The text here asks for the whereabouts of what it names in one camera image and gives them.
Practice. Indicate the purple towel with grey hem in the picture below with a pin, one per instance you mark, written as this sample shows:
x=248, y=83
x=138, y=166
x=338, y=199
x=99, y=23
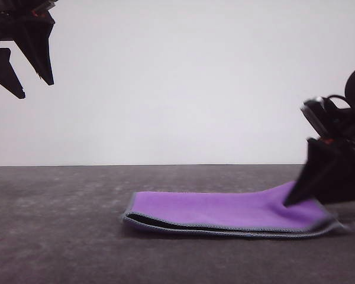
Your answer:
x=213, y=207

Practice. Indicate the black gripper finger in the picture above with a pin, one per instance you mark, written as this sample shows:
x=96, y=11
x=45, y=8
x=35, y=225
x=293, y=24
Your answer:
x=312, y=168
x=346, y=183
x=37, y=56
x=4, y=71

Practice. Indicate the grey table cloth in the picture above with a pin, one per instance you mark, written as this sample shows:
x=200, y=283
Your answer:
x=62, y=236

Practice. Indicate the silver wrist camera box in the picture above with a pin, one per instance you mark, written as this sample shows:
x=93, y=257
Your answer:
x=315, y=114
x=44, y=5

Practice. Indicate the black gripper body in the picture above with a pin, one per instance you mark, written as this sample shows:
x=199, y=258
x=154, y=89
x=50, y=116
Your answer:
x=20, y=25
x=349, y=139

